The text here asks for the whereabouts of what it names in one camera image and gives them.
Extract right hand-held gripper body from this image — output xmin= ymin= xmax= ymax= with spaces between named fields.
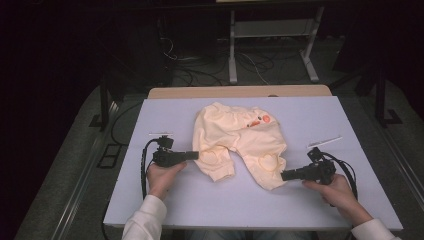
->
xmin=303 ymin=135 xmax=344 ymax=186

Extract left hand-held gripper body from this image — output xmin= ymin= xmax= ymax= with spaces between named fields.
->
xmin=148 ymin=132 xmax=184 ymax=169

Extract pale yellow baby pants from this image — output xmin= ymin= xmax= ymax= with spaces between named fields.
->
xmin=191 ymin=101 xmax=289 ymax=192

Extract person's left hand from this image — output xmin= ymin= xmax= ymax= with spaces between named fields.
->
xmin=146 ymin=161 xmax=188 ymax=201

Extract person's right hand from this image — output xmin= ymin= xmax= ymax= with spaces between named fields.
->
xmin=302 ymin=173 xmax=374 ymax=227

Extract black metal stand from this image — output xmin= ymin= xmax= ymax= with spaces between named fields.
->
xmin=374 ymin=64 xmax=404 ymax=129
xmin=88 ymin=74 xmax=116 ymax=132

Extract right hand-held gripper black cable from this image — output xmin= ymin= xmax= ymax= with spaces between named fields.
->
xmin=320 ymin=151 xmax=360 ymax=202

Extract hand-held gripper black cable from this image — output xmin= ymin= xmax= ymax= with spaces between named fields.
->
xmin=320 ymin=151 xmax=360 ymax=202
xmin=140 ymin=137 xmax=162 ymax=200

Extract left hand-held gripper black cable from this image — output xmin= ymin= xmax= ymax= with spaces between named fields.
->
xmin=140 ymin=137 xmax=162 ymax=200

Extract black floor cable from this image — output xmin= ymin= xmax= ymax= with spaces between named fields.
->
xmin=110 ymin=101 xmax=144 ymax=146

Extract metal floor rail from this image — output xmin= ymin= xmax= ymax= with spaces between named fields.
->
xmin=359 ymin=96 xmax=424 ymax=209
xmin=49 ymin=99 xmax=122 ymax=240

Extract tangle of black floor cables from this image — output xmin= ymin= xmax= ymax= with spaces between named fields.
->
xmin=159 ymin=36 xmax=268 ymax=87

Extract white floor cable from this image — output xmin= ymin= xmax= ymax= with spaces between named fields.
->
xmin=240 ymin=52 xmax=270 ymax=86

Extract white metal desk frame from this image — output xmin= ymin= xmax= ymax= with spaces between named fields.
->
xmin=228 ymin=5 xmax=325 ymax=85

